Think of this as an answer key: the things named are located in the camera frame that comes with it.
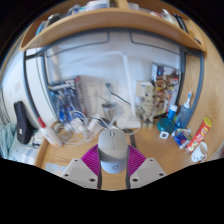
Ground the blue model kit box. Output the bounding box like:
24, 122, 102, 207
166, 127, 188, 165
47, 78, 83, 124

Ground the tangled white cable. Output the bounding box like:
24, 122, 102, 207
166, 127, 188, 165
53, 111, 99, 148

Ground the colourful printed box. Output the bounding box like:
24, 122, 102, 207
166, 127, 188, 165
149, 62, 183, 116

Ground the grey computer mouse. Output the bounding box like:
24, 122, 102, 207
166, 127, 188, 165
97, 128, 129, 175

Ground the black bag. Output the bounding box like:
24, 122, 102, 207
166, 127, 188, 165
13, 100, 34, 145

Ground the red chips can yellow lid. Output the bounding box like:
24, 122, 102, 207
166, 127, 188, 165
185, 116, 213, 154

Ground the blue tissue packet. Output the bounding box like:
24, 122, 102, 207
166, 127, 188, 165
171, 128, 193, 149

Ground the white charger block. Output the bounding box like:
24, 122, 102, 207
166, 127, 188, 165
70, 118, 86, 134

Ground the white desk lamp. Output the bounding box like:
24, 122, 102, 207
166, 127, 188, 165
59, 50, 143, 130

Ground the wooden shelf unit with items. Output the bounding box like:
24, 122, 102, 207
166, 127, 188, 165
19, 0, 208, 53

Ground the round teal tin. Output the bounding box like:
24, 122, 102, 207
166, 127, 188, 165
156, 117, 176, 135

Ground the beige robot figure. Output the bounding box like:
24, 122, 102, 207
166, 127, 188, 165
138, 88, 158, 129

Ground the teal blanket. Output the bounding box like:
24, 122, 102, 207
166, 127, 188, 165
0, 122, 18, 159

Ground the blue spray bottle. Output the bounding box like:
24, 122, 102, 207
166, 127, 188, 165
176, 91, 194, 129

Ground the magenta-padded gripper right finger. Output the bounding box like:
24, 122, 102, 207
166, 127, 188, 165
125, 144, 168, 190

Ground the white mug with black drawing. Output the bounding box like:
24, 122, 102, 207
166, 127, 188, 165
191, 141, 209, 163

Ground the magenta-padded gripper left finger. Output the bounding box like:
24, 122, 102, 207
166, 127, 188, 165
60, 144, 103, 190

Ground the white bottle with red cap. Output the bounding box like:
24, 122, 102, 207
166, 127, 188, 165
36, 116, 63, 149

